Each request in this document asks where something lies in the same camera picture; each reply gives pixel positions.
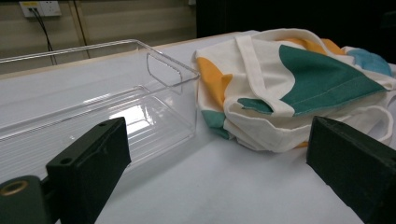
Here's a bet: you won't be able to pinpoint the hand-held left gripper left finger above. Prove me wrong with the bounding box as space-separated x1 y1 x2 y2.
46 117 132 224

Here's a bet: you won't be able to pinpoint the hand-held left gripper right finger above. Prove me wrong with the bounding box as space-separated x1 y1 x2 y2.
305 115 396 224

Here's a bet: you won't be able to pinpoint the clear plastic bin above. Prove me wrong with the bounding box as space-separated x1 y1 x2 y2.
0 38 201 185

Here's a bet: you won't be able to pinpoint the white tote bag colourful patches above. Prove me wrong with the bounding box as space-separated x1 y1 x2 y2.
191 28 396 154

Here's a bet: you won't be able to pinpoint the wooden table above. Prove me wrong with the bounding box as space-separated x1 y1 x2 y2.
0 30 396 224

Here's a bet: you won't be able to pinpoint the black curtain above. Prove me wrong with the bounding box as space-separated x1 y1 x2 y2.
195 0 396 64

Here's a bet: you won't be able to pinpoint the black wall cable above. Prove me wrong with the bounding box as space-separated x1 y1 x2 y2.
29 7 59 66

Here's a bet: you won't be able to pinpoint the white wall socket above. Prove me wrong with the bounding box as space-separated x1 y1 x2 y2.
18 0 63 18

